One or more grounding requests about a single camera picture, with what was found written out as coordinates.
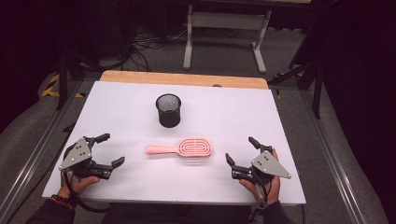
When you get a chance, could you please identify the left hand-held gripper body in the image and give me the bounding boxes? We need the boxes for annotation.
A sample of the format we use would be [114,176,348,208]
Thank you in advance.
[58,136,114,181]

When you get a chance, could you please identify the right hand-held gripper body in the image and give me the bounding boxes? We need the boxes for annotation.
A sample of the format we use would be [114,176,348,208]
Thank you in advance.
[232,144,293,187]

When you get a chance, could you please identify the pink hairbrush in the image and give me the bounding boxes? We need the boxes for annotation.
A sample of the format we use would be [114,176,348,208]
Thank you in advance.
[146,137,214,158]

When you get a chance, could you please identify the black mesh pen holder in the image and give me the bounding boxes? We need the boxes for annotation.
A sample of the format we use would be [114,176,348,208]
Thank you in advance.
[155,93,182,129]

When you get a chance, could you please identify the person's right hand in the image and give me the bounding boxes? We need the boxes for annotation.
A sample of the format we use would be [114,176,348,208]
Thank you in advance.
[238,148,281,205]

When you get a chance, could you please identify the person's left hand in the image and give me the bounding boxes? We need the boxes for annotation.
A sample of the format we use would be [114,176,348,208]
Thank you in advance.
[57,175,101,199]

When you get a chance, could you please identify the black metal stand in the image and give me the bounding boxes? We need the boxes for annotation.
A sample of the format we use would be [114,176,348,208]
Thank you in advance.
[55,50,106,111]
[268,60,325,119]

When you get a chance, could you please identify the yellow black hazard tape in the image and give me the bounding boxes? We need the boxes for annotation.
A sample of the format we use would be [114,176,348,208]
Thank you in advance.
[41,73,86,99]

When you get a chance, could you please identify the person's dark trousers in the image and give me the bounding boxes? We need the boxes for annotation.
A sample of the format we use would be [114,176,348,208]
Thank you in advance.
[102,203,251,224]

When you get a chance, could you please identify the wooden table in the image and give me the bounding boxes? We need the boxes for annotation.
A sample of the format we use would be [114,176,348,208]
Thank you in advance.
[100,70,269,91]

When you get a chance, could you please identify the right hand-held gripper cable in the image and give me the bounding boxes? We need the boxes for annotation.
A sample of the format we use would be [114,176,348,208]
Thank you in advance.
[247,179,271,224]

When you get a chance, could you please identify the hand-held gripper cable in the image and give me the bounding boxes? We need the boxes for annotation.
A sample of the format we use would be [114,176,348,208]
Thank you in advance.
[62,170,110,215]
[247,179,271,224]

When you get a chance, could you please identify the aluminium rail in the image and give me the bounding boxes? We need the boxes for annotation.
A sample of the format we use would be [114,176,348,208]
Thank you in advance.
[0,79,82,218]
[299,90,368,224]

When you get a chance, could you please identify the left hand-held gripper cable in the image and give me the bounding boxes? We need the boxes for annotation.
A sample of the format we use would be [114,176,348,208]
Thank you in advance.
[62,170,110,215]

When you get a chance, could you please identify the beaded bracelet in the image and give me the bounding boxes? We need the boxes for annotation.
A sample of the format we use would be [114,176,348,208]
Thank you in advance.
[50,193,75,209]

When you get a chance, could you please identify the bundle of floor cables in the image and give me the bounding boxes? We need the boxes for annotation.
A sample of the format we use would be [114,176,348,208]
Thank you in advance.
[120,26,190,73]

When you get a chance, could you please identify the white metal table frame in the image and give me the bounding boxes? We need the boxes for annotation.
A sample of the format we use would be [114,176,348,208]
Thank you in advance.
[182,4,273,75]

